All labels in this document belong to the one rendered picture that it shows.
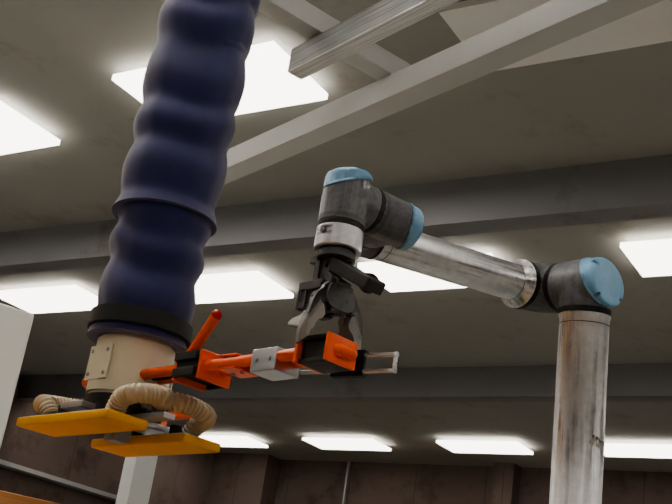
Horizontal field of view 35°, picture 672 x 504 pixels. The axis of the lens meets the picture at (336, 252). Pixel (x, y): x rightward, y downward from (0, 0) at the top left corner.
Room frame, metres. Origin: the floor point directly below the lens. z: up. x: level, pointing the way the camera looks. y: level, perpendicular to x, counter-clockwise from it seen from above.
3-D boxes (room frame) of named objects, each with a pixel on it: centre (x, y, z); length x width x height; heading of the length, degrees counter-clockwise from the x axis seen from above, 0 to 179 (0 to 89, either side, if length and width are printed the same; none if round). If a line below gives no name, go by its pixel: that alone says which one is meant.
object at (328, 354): (1.84, -0.01, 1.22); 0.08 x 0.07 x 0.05; 43
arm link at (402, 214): (1.95, -0.09, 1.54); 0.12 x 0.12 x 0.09; 35
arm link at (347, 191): (1.88, 0.00, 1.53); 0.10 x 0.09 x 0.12; 125
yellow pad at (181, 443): (2.35, 0.33, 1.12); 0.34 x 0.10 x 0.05; 43
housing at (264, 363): (1.94, 0.08, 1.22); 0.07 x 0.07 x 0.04; 43
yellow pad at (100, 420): (2.22, 0.47, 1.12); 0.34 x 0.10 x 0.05; 43
